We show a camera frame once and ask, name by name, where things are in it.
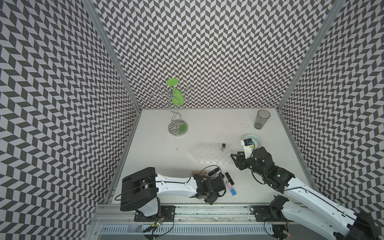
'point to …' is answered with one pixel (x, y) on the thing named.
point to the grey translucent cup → (262, 117)
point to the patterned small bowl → (256, 139)
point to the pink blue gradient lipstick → (231, 188)
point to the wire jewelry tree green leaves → (172, 98)
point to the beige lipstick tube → (196, 171)
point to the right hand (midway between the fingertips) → (234, 156)
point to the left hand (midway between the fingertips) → (210, 196)
